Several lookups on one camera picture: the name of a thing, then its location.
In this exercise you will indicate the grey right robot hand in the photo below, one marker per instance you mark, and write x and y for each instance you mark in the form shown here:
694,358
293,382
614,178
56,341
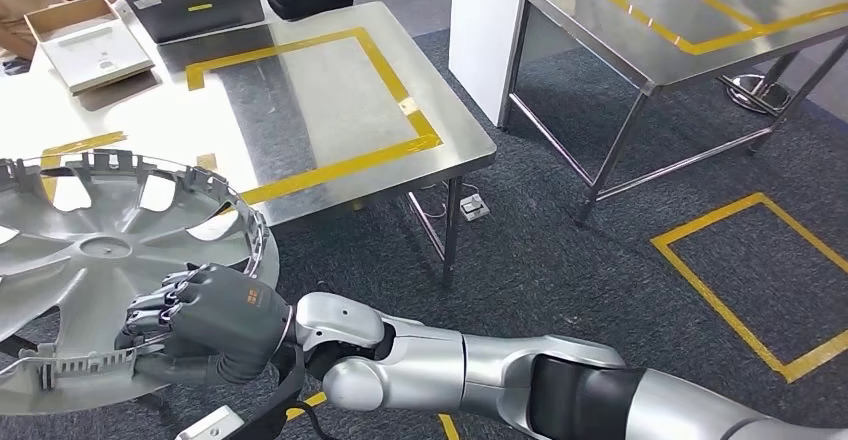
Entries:
232,324

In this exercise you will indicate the grey plastic wheel hubcap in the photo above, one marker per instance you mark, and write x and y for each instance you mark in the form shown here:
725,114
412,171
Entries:
99,251

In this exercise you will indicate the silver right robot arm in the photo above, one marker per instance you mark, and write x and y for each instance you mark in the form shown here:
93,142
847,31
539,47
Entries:
424,374

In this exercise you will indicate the stainless steel workbench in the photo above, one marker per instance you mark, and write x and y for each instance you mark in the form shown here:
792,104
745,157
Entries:
318,92
596,33

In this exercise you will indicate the yellow floor tape square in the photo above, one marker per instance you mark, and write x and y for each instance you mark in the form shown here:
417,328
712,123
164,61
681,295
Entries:
450,427
715,304

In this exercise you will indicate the grey floor power socket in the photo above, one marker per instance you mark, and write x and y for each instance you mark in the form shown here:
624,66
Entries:
475,207

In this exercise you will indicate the open cardboard box white insert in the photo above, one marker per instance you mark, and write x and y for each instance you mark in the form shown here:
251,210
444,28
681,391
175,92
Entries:
93,53

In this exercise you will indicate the white cabinet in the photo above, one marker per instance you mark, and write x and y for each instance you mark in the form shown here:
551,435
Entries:
477,39

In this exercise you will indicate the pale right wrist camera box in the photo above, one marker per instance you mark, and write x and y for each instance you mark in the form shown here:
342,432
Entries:
281,390

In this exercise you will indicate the chrome stanchion post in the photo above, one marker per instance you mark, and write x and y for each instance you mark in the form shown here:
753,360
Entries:
755,92

